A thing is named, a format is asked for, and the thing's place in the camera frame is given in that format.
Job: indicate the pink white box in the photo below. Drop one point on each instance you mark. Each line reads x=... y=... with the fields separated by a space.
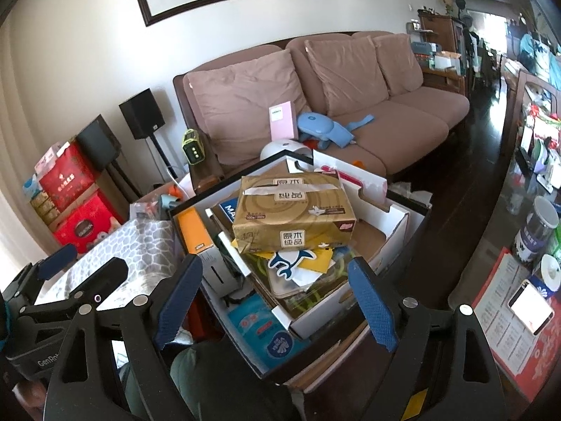
x=51 y=157

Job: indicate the white envelope red print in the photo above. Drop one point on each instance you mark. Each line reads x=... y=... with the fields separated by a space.
x=350 y=177

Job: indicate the blue white book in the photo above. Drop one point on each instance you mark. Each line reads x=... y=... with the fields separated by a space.
x=228 y=212

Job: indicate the beige sofa cushion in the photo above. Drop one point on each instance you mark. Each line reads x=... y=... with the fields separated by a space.
x=346 y=74
x=245 y=101
x=396 y=61

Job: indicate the white curved device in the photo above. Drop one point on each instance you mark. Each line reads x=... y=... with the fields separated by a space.
x=285 y=149

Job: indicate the smartphone lit screen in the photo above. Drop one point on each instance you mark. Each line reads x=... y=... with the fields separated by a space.
x=529 y=307

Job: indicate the black speaker stand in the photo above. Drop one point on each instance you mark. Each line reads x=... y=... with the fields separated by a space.
x=158 y=153
x=122 y=180

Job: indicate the white bucket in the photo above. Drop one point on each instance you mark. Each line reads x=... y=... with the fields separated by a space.
x=537 y=232

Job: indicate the red gift bag gold print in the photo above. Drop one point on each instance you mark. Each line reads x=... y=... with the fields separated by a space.
x=65 y=180

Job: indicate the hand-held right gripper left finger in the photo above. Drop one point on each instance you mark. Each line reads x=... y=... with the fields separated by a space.
x=177 y=302

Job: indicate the red white flat box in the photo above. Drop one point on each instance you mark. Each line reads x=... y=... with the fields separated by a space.
x=508 y=333

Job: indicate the light blue tissue pack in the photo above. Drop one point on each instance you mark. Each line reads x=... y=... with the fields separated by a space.
x=31 y=187

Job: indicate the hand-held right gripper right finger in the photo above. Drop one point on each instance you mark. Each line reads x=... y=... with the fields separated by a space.
x=372 y=305

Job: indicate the gold tissue packet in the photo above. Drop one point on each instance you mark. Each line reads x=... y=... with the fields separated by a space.
x=293 y=210

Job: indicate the grey patterned blanket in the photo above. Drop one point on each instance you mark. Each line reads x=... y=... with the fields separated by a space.
x=127 y=245

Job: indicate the orange grey box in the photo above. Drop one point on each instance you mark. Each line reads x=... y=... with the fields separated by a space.
x=199 y=241

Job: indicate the flat gold box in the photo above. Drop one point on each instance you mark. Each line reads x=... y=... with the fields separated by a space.
x=47 y=222
x=37 y=204
x=42 y=212

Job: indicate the black speaker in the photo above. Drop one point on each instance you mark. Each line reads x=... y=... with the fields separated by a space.
x=98 y=141
x=142 y=113

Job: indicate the blue whale sticker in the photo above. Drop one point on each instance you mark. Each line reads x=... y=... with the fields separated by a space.
x=287 y=264

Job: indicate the yellow envelope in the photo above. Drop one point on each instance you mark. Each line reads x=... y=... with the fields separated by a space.
x=322 y=259

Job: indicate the green black power station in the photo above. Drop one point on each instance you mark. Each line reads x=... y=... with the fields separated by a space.
x=193 y=150

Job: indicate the beige curtain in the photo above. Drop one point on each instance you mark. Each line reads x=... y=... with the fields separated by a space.
x=11 y=153

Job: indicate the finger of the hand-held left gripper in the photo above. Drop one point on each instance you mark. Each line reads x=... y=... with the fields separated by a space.
x=105 y=278
x=57 y=263

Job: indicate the brown sofa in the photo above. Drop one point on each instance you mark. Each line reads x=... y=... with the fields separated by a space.
x=394 y=109

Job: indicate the dark wooden side table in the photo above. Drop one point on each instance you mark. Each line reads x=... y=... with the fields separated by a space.
x=208 y=175

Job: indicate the clear phone case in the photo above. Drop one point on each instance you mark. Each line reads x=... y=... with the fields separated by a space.
x=285 y=287

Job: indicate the person's dark clothing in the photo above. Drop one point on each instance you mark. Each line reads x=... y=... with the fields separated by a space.
x=210 y=381

